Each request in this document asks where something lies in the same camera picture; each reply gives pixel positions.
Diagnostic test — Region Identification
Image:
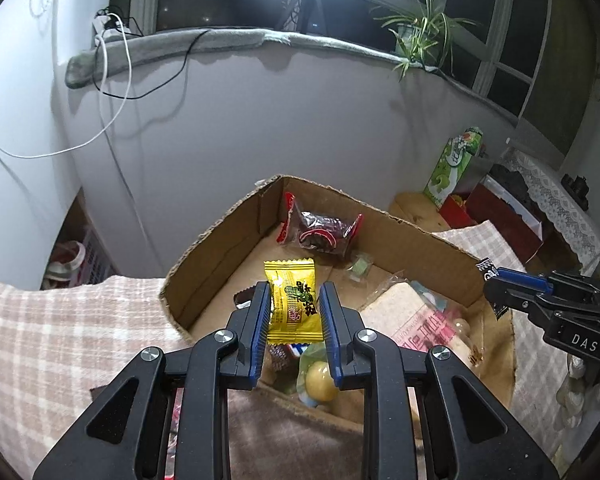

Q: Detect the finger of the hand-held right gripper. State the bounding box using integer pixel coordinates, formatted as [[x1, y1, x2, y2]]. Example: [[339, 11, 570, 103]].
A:
[[482, 277, 546, 312], [495, 267, 556, 293]]

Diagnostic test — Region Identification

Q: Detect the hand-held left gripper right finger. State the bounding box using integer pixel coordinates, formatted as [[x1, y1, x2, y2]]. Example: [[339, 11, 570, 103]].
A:
[[319, 281, 561, 480]]

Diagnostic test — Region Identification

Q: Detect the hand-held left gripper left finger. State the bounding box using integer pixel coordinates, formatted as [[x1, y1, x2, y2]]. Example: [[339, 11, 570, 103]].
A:
[[32, 280, 273, 480]]

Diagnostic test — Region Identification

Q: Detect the black and white snack packet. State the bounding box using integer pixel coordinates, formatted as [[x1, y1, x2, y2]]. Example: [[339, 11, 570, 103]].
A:
[[475, 257, 512, 321]]

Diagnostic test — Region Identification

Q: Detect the yellow candy packet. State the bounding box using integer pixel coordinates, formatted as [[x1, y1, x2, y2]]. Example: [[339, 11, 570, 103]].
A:
[[263, 256, 326, 346]]

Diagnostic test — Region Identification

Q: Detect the yellow egg packet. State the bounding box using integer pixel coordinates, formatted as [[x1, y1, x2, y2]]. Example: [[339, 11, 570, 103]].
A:
[[295, 344, 342, 413]]

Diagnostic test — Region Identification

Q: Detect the brown cardboard box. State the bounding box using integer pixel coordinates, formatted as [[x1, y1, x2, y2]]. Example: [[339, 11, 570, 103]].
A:
[[159, 174, 518, 436]]

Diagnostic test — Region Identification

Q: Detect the red dried fruit packet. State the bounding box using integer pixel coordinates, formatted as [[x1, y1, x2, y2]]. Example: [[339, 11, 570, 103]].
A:
[[276, 191, 365, 261]]

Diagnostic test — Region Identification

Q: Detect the person's right hand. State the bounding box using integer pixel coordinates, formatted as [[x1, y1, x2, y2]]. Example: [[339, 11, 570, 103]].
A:
[[555, 352, 600, 433]]

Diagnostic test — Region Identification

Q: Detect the red box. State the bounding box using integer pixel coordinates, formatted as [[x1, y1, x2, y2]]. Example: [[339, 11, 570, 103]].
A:
[[439, 175, 543, 261]]

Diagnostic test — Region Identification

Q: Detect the braised egg packet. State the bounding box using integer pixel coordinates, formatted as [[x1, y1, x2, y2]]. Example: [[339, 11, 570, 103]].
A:
[[410, 282, 476, 356]]

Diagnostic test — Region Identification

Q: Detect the small green candy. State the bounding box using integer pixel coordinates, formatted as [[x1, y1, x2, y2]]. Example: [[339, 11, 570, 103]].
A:
[[347, 254, 373, 283]]

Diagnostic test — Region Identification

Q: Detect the sliced bread packet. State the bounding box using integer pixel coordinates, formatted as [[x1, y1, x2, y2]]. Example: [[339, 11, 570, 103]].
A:
[[360, 270, 483, 366]]

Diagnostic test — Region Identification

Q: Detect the white lace cloth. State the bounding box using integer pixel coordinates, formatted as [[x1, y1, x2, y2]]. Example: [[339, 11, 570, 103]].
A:
[[500, 149, 600, 273]]

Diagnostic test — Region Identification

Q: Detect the small black device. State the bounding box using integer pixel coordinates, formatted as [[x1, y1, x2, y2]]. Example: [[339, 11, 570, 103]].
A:
[[561, 174, 590, 211]]

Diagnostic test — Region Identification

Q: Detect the green carton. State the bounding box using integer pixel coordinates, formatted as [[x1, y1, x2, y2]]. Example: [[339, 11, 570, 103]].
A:
[[423, 126, 483, 211]]

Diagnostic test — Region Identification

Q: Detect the pink snack packet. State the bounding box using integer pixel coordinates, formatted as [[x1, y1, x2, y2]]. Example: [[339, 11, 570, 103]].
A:
[[165, 390, 186, 480]]

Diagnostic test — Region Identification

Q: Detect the white plastic basket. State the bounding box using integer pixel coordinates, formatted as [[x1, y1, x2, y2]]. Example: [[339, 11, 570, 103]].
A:
[[42, 225, 113, 291]]

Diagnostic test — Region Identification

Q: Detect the plaid beige cloth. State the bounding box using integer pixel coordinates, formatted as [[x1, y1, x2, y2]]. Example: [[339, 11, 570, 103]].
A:
[[0, 217, 581, 480]]

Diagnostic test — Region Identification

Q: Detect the potted spider plant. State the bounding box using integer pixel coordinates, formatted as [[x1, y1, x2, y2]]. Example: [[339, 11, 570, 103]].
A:
[[372, 0, 481, 81]]

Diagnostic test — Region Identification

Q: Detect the black tripod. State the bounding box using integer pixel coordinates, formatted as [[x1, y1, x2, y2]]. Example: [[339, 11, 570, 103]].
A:
[[275, 0, 331, 36]]

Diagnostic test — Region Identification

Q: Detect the white power strip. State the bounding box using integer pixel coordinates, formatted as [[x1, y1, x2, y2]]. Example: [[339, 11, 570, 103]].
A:
[[94, 15, 128, 43]]

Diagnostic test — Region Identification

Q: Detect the black cable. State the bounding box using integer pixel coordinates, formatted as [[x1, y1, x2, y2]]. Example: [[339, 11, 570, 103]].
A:
[[92, 10, 211, 261]]

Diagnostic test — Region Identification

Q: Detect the white cable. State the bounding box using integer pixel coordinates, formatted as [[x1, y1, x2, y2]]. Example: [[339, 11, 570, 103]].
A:
[[0, 15, 133, 158]]

